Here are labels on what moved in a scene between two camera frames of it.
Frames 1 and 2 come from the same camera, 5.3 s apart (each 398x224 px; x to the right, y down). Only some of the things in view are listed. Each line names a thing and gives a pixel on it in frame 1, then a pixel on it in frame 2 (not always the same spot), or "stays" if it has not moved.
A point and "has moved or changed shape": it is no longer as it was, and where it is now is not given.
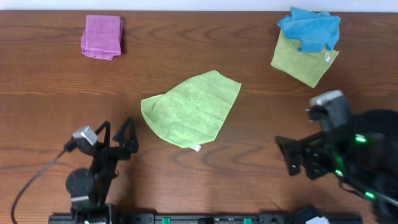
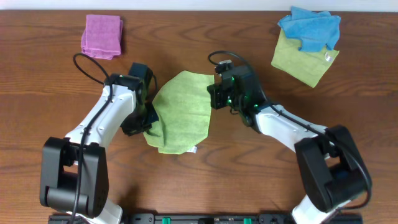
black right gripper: x=310 y=146 -> x=215 y=91
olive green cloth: x=305 y=66 stays
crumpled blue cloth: x=316 y=30 stays
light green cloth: x=191 y=114 has moved or changed shape
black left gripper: x=122 y=154 -> x=134 y=127
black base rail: x=199 y=218 stays
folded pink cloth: x=102 y=36 stays
